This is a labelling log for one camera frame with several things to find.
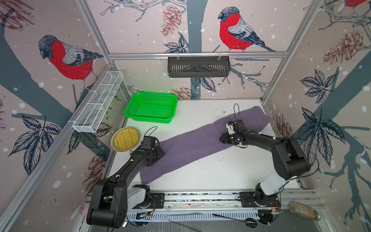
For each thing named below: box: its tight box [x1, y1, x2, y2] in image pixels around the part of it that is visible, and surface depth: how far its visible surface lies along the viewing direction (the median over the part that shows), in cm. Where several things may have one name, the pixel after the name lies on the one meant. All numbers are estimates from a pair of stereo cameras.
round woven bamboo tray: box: [110, 126, 142, 153], surface depth 99 cm
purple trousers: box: [140, 106, 272, 186], surface depth 99 cm
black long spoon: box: [212, 213, 257, 229], surface depth 68 cm
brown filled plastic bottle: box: [288, 200, 322, 221], surface depth 68 cm
